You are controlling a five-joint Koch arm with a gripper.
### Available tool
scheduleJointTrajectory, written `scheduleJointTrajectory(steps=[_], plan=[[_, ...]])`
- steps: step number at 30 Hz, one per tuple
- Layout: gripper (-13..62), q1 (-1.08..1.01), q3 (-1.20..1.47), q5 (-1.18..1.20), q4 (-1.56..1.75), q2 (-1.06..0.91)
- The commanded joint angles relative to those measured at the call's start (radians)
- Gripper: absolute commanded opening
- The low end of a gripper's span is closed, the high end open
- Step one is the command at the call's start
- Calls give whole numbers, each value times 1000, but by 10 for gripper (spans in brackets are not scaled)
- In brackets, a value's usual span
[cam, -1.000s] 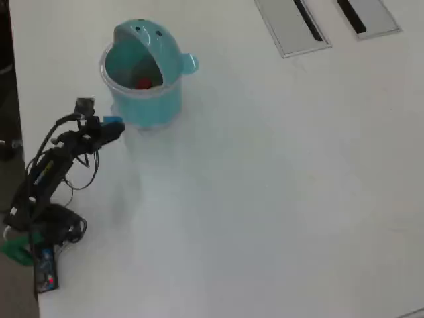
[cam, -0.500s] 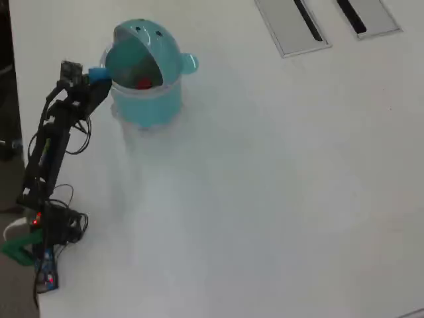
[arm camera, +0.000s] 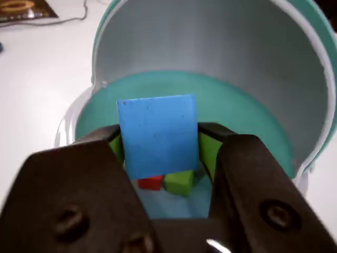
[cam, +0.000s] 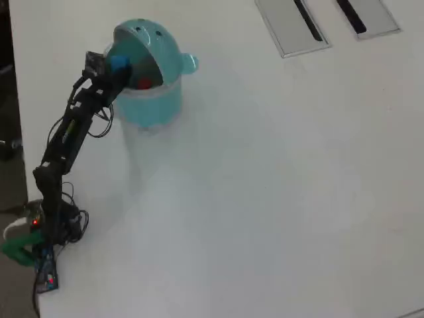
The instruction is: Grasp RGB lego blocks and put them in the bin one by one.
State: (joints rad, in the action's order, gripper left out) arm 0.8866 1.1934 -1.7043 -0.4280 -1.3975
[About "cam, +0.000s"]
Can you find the teal bin with domed lid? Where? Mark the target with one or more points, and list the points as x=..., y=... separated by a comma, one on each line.
x=155, y=102

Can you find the red lego block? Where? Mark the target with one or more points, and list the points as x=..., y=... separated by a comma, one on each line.
x=144, y=83

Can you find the green table clamp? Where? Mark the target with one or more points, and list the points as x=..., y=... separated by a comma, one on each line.
x=15, y=246

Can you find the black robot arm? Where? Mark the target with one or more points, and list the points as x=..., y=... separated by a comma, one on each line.
x=63, y=142

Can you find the grey adapter with red light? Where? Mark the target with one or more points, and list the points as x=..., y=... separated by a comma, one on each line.
x=33, y=207

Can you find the blue controller circuit board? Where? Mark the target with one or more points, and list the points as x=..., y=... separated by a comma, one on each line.
x=48, y=275

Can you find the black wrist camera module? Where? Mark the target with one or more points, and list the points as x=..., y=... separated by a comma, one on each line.
x=95, y=63

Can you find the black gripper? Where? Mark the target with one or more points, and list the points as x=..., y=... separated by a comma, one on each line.
x=102, y=87

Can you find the blue lego block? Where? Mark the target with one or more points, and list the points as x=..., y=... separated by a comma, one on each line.
x=120, y=63

